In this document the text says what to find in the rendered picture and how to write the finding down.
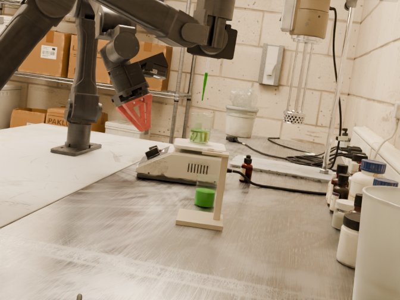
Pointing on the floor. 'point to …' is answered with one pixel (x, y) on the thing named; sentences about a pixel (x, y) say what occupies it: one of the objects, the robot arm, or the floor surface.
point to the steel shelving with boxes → (129, 130)
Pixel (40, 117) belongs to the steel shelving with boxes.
